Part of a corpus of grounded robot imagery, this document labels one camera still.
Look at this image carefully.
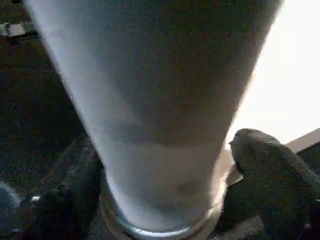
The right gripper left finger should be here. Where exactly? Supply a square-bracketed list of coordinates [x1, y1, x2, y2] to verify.
[14, 136, 106, 240]

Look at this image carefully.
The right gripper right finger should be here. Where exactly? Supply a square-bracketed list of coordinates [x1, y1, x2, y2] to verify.
[219, 127, 320, 240]

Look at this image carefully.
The white plastic table top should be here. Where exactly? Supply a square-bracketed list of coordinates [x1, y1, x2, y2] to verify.
[99, 0, 320, 240]

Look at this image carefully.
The white plastic table leg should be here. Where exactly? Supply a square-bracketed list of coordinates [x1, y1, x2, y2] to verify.
[22, 0, 286, 233]

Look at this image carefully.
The black mat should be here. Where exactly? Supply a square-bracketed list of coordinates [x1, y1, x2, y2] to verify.
[0, 0, 320, 240]

